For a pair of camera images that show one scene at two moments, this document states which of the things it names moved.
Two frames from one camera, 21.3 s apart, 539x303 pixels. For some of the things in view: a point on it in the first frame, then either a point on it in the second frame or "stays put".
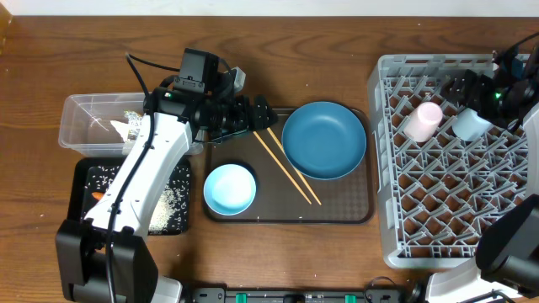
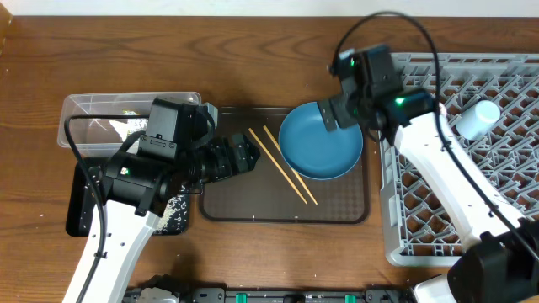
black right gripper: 480,82 -> 339,105
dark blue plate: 324,140 stays put
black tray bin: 172,213 stays put
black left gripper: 245,121 -> 229,164
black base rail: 370,295 stays put
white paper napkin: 122,128 stays put
